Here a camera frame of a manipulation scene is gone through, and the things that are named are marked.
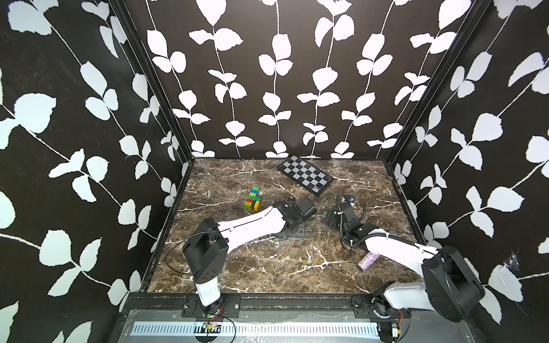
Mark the green long brick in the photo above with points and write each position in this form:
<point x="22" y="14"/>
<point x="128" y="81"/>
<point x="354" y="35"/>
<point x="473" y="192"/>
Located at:
<point x="254" y="202"/>

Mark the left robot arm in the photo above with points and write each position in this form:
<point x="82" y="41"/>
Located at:
<point x="206" y="250"/>

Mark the white slotted cable duct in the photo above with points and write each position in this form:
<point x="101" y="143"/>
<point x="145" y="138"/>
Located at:
<point x="240" y="329"/>

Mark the black white checkerboard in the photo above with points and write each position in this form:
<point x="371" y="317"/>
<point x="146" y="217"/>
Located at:
<point x="305" y="174"/>

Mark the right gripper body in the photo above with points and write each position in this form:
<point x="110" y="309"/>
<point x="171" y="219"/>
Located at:
<point x="333" y="224"/>

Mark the purple glitter microphone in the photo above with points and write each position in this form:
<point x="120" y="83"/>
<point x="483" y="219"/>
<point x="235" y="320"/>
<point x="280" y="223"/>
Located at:
<point x="367" y="261"/>

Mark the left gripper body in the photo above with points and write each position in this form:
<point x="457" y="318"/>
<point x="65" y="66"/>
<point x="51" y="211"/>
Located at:
<point x="298" y="231"/>

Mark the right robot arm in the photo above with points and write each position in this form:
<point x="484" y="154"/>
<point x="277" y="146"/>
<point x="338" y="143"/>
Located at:
<point x="448" y="285"/>

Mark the black mounting rail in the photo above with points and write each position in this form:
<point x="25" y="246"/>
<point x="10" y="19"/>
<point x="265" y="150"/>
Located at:
<point x="234" y="304"/>

